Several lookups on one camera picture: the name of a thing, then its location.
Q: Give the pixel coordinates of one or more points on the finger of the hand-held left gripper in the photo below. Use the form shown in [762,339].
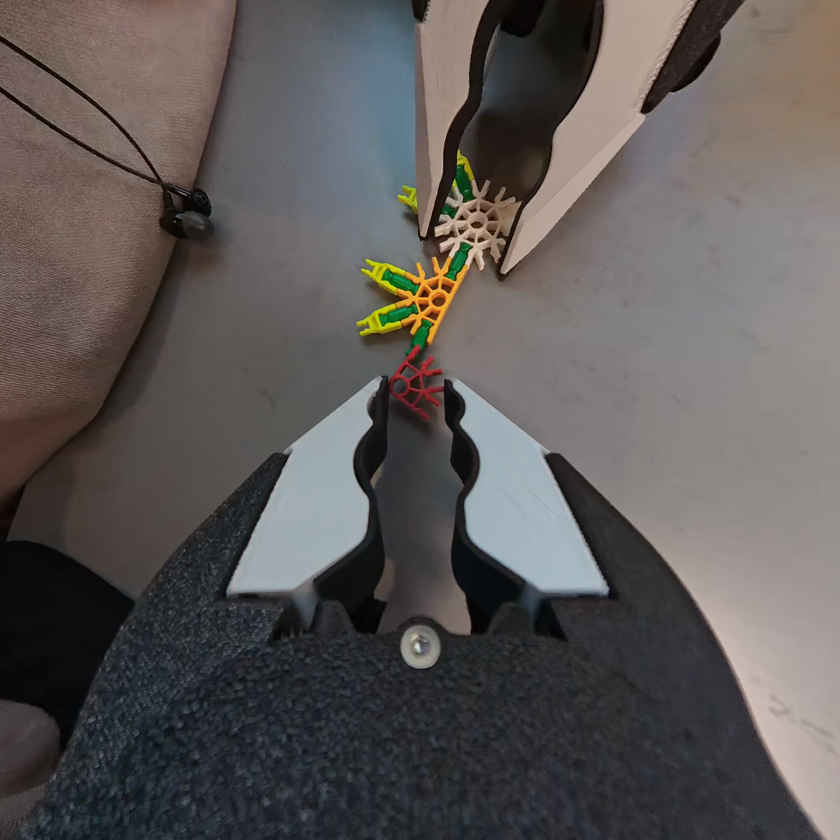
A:
[439,79]
[610,98]

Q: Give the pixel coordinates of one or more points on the person's beige knit top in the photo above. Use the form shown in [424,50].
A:
[79,262]

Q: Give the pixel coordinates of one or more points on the white snowflake connector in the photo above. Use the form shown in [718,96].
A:
[467,218]

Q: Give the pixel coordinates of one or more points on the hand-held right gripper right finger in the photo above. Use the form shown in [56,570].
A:
[531,525]

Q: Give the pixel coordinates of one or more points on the black earbuds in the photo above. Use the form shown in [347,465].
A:
[187,223]

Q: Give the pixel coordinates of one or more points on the yellow clip connector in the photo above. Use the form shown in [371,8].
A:
[375,270]
[461,163]
[408,199]
[371,325]

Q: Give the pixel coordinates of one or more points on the red plastic connector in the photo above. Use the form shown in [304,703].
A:
[396,387]

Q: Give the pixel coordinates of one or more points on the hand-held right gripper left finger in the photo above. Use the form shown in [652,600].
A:
[308,518]

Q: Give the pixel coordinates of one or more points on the orange half-circle connector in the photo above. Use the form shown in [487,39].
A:
[449,298]

